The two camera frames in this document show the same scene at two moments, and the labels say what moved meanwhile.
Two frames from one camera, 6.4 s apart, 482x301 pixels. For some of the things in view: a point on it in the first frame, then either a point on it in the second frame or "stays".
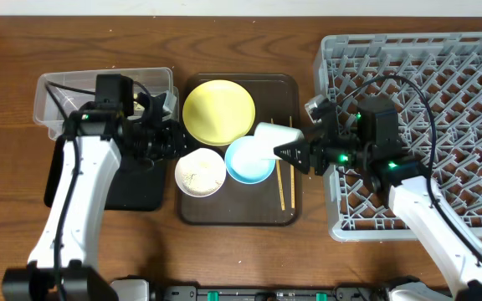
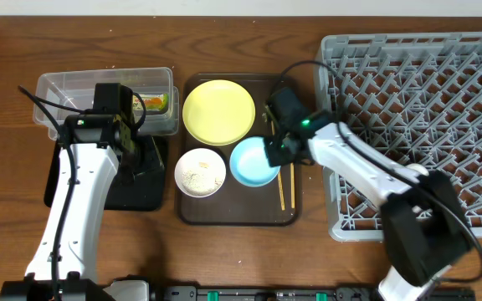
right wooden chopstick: [291, 172] stays
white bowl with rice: [200, 172] stays
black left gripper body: [148, 143] to [145, 158]
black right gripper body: [317, 155] to [273, 152]
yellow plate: [218, 112] stays
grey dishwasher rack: [449, 94] stays
